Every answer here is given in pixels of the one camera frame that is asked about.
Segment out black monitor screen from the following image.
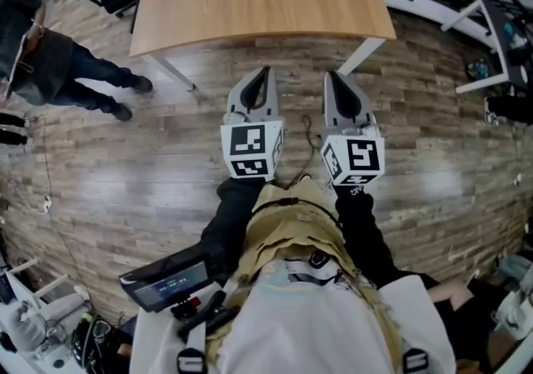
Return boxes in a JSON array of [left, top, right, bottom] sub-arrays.
[[118, 245, 228, 313]]

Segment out white side desk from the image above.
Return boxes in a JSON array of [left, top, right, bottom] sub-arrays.
[[440, 0, 533, 95]]

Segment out person's khaki trousers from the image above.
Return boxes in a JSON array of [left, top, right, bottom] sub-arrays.
[[244, 175, 356, 282]]

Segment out person's white shirt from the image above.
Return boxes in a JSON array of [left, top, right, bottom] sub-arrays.
[[131, 255, 457, 374]]

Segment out white table leg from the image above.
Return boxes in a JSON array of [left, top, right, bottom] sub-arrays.
[[150, 54, 197, 92], [336, 37, 388, 77]]

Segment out person's left forearm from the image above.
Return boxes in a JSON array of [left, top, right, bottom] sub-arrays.
[[199, 175, 268, 278]]

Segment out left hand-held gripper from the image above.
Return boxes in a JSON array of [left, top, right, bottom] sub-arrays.
[[219, 66, 286, 182]]

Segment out grey strap buckle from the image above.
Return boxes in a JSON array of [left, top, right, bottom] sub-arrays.
[[401, 347, 430, 374], [177, 347, 208, 374]]

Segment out small blue green object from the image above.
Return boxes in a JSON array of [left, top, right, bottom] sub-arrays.
[[466, 58, 491, 82]]

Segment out small round black camera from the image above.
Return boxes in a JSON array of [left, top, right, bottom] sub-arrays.
[[307, 250, 331, 270]]

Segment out white clipboard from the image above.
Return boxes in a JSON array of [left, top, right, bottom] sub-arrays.
[[7, 32, 35, 87]]

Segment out thin black floor cable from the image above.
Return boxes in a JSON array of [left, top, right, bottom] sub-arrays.
[[300, 113, 318, 182]]

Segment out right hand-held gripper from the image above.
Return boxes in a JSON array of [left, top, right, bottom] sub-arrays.
[[320, 70, 387, 187]]

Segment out person's right forearm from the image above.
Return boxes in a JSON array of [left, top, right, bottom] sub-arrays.
[[334, 184, 422, 291]]

